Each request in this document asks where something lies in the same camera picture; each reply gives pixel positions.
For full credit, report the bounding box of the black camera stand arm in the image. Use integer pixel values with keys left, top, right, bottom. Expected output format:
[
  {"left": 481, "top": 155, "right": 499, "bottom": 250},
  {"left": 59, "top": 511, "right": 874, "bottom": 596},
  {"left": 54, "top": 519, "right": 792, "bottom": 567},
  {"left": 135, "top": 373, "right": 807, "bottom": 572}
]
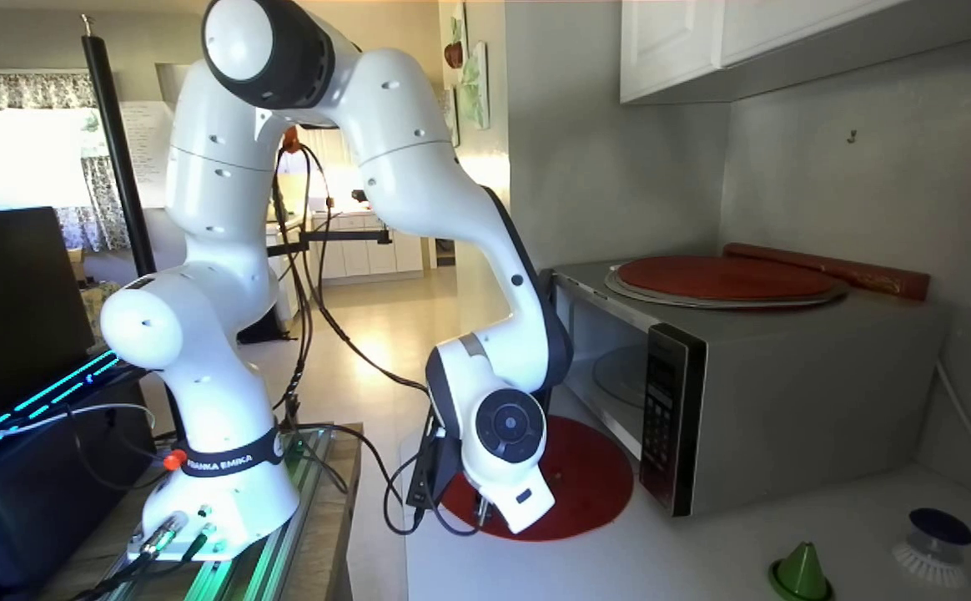
[{"left": 264, "top": 224, "right": 398, "bottom": 256}]

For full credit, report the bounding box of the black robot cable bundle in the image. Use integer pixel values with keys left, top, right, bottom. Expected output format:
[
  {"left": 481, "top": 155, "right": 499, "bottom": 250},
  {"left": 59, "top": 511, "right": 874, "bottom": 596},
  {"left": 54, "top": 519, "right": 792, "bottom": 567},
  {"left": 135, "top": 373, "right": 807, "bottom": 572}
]
[{"left": 266, "top": 135, "right": 488, "bottom": 544}]

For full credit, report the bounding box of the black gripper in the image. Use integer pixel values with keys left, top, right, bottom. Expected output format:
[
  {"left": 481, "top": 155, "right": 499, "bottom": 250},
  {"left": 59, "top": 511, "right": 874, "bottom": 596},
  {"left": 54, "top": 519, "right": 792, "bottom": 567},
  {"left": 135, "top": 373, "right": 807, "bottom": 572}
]
[{"left": 405, "top": 422, "right": 464, "bottom": 515}]

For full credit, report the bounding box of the glass robot table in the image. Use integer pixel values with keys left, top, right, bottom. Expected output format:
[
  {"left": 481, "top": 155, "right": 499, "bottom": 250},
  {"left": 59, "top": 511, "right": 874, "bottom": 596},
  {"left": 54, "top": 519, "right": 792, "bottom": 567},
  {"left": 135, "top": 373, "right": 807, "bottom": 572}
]
[{"left": 35, "top": 416, "right": 367, "bottom": 601}]

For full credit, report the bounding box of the black vertical pole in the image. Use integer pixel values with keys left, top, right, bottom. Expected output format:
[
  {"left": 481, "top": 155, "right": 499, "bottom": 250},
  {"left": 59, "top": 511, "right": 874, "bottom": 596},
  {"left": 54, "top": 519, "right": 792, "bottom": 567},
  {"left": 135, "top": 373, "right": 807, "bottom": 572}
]
[{"left": 78, "top": 8, "right": 161, "bottom": 280}]

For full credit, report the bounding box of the red plate on counter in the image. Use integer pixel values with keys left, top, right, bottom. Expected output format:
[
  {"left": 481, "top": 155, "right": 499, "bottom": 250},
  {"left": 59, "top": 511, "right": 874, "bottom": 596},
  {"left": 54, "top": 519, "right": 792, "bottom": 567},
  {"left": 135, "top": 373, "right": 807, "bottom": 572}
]
[{"left": 615, "top": 250, "right": 852, "bottom": 302}]

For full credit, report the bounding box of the silver microwave oven body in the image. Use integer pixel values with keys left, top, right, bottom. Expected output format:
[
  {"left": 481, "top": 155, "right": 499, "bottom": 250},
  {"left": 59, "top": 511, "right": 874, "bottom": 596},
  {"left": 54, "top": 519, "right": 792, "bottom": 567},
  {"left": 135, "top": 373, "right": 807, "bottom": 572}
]
[{"left": 546, "top": 256, "right": 951, "bottom": 523}]

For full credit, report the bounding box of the framed wall picture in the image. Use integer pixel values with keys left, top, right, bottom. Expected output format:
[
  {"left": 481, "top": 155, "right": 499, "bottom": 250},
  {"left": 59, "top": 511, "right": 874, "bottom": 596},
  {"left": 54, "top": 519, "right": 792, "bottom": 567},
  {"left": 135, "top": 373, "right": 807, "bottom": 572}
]
[{"left": 456, "top": 35, "right": 497, "bottom": 133}]

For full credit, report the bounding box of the white wall cabinet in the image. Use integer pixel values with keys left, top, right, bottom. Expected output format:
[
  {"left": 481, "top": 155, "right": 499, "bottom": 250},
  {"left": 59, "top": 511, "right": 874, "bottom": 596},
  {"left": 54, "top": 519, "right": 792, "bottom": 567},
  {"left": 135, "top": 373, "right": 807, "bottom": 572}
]
[{"left": 615, "top": 0, "right": 971, "bottom": 110}]

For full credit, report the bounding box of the patterned window curtain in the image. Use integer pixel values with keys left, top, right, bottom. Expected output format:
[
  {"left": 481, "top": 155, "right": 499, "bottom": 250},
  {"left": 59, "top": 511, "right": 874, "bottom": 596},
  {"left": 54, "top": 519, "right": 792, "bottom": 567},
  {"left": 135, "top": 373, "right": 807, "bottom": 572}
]
[{"left": 0, "top": 65, "right": 103, "bottom": 259}]

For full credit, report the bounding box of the green funnel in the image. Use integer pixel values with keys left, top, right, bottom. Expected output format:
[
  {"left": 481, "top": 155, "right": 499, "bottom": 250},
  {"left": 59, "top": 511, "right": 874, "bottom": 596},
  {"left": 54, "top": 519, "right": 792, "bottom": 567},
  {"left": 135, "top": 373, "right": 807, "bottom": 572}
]
[{"left": 767, "top": 538, "right": 838, "bottom": 601}]

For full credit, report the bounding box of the red round placemat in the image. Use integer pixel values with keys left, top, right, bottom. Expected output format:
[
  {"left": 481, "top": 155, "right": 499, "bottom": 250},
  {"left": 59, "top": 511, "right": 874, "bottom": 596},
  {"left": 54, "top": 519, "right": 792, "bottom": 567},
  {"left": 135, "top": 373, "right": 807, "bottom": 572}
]
[{"left": 438, "top": 414, "right": 639, "bottom": 544}]

